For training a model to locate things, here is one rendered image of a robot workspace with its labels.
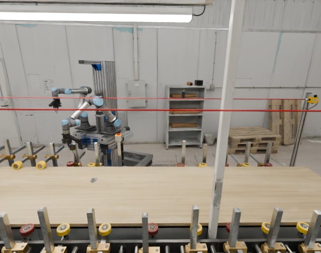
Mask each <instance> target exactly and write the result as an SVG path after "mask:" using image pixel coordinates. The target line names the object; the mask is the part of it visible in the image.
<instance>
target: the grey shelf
mask: <svg viewBox="0 0 321 253"><path fill-rule="evenodd" d="M183 90H185V94H197V97H185V98H206V86H196V85H193V86H189V85H166V95H165V98H182V97H170V94H182V91H183ZM198 94H199V95H198ZM170 108H197V109H205V99H165V109H170ZM170 122H196V123H197V125H198V127H192V128H171V125H169V123H170ZM203 124H204V111H200V112H199V113H186V114H173V113H169V111H165V144H166V146H167V150H168V146H174V145H182V140H185V141H186V145H200V149H201V148H202V137H203Z"/></svg>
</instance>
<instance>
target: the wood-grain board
mask: <svg viewBox="0 0 321 253"><path fill-rule="evenodd" d="M214 168H215V167H45V168H43V169H41V170H39V169H37V167H21V168H19V169H18V170H15V169H13V168H12V167H0V213H7V215H8V219H9V222H10V226H11V227H23V226H24V225H26V224H29V223H32V224H33V225H34V227H40V222H39V218H38V213H37V211H38V210H39V208H40V207H47V212H48V217H49V222H50V227H58V226H59V225H61V224H63V223H68V224H69V225H70V227H88V221H87V211H88V209H89V208H94V211H95V220H96V226H100V225H102V224H104V223H109V224H110V225H111V226H142V214H143V213H148V224H149V223H156V224H157V225H158V226H191V218H192V205H198V206H199V220H198V223H199V224H200V225H201V226H209V217H210V207H211V197H212V188H213V178H214ZM92 178H98V180H97V181H95V182H93V183H91V182H90V181H91V179H92ZM274 207H280V208H281V209H282V210H283V215H282V219H281V223H280V225H297V223H298V222H305V223H307V224H308V225H309V224H310V220H311V217H312V214H313V211H314V210H320V211H321V176H320V175H318V174H316V173H315V172H313V171H312V170H310V169H309V168H307V167H225V170H224V178H223V187H222V195H221V203H220V211H219V219H218V226H226V224H227V223H228V222H231V220H232V213H233V208H239V209H240V211H241V217H240V223H239V225H262V223H263V222H269V223H271V219H272V215H273V210H274Z"/></svg>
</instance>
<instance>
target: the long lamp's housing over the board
mask: <svg viewBox="0 0 321 253"><path fill-rule="evenodd" d="M0 13H18V14H85V15H151V16H191V19H190V21H189V23H190V22H191V20H192V19H193V8H147V7H84V6H21V5H0Z"/></svg>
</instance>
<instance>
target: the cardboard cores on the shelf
mask: <svg viewBox="0 0 321 253"><path fill-rule="evenodd" d="M170 97H182V94H170ZM185 97H197V94H185ZM170 109H197V108H170ZM199 112H200V111H169V113H173V114H186V113H199ZM169 125H171V128H192V127H198V125H197V123H196V122H170V123H169Z"/></svg>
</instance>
